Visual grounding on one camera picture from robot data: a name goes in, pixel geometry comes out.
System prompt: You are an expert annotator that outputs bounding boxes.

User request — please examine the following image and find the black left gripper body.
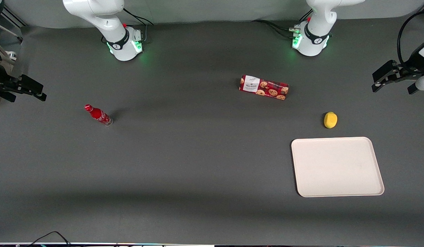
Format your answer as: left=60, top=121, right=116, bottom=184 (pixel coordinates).
left=399, top=48, right=424, bottom=83

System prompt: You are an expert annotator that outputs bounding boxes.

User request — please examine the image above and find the red tartan cookie box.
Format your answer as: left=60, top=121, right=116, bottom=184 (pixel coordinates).
left=239, top=74, right=290, bottom=101

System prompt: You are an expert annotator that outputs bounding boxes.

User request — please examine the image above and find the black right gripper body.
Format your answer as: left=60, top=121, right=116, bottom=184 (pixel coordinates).
left=0, top=66, right=22, bottom=98

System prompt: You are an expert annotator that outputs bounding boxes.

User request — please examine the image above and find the red cola bottle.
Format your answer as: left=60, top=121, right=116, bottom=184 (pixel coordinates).
left=84, top=104, right=114, bottom=127

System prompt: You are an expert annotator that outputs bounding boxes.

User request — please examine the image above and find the cream plastic tray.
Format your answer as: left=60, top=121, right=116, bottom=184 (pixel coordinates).
left=291, top=137, right=385, bottom=198

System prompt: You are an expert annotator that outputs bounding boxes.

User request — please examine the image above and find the metal frame rail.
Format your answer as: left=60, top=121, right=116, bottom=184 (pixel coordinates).
left=0, top=5, right=28, bottom=45

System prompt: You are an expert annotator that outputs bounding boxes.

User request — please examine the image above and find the black looping wrist cable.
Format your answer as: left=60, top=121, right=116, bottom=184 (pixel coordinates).
left=397, top=9, right=424, bottom=66

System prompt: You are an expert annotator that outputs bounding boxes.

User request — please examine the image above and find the beige cable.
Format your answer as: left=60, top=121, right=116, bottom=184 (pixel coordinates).
left=0, top=37, right=11, bottom=68

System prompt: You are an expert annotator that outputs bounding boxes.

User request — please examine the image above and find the black base cable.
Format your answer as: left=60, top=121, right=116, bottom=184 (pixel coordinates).
left=251, top=19, right=299, bottom=39
left=122, top=8, right=155, bottom=26

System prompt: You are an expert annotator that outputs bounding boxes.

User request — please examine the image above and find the yellow lemon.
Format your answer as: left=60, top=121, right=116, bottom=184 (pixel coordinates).
left=323, top=111, right=338, bottom=129

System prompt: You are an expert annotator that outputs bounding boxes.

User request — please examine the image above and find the thin black cable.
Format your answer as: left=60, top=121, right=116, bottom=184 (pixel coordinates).
left=28, top=231, right=72, bottom=247

